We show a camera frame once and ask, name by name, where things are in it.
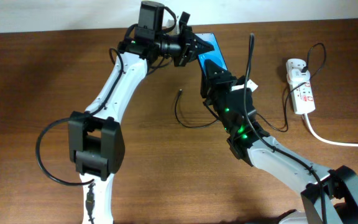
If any blue Galaxy smartphone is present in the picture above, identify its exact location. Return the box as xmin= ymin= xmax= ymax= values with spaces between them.
xmin=196 ymin=33 xmax=227 ymax=75

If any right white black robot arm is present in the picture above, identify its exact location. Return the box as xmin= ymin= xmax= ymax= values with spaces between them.
xmin=199 ymin=58 xmax=358 ymax=223

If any white charger adapter plug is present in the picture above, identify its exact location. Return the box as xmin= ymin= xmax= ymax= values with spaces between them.
xmin=287 ymin=68 xmax=310 ymax=84

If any black USB charging cable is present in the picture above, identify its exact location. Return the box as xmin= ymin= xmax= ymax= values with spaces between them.
xmin=174 ymin=42 xmax=327 ymax=133

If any white power strip cord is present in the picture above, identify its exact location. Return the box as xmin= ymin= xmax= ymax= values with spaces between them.
xmin=301 ymin=113 xmax=358 ymax=149

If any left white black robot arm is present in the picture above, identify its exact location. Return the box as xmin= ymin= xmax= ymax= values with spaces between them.
xmin=68 ymin=1 xmax=214 ymax=223

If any white power strip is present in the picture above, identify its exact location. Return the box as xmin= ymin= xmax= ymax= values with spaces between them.
xmin=286 ymin=58 xmax=316 ymax=115

